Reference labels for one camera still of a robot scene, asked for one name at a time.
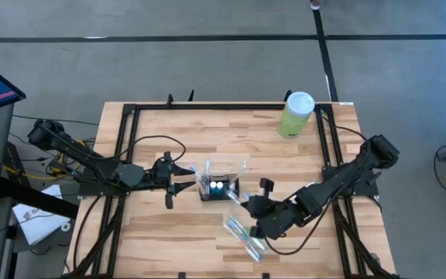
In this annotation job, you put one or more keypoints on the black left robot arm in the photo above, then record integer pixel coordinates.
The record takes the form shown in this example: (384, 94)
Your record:
(91, 159)

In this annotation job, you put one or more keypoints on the white paper sheet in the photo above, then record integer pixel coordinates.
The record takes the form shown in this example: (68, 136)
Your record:
(37, 217)

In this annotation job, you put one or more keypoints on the white toothbrush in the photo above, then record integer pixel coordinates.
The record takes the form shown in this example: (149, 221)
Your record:
(197, 174)

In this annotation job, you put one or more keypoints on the person's foot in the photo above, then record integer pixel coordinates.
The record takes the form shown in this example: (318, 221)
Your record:
(316, 4)

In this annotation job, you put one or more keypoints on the black stand beam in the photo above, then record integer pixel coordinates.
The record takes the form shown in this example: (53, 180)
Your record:
(37, 197)

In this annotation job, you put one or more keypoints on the teal mouthwash bottle white cap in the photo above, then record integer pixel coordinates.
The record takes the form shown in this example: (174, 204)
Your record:
(220, 185)
(213, 185)

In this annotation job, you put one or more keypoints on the white sticker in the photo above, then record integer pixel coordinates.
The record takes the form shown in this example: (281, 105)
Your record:
(345, 103)

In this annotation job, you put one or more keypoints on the white tape roll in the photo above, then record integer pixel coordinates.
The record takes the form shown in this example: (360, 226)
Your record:
(66, 226)

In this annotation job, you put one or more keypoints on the green disinfecting wipes canister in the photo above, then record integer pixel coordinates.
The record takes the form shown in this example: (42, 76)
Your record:
(296, 112)

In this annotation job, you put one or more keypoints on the black table clamp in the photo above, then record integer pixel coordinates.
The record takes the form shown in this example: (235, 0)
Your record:
(170, 100)
(287, 97)
(191, 96)

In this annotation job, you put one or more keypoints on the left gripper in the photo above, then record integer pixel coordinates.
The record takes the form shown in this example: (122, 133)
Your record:
(161, 174)

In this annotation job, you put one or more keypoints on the blue toothbrush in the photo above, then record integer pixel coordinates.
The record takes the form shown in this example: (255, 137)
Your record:
(208, 170)
(244, 242)

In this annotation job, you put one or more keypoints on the black aluminium table frame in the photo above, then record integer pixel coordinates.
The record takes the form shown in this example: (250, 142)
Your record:
(227, 106)

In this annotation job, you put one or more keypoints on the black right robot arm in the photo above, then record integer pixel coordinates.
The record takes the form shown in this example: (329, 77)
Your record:
(347, 174)

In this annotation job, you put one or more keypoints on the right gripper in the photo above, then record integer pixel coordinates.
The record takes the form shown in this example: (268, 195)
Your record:
(277, 221)

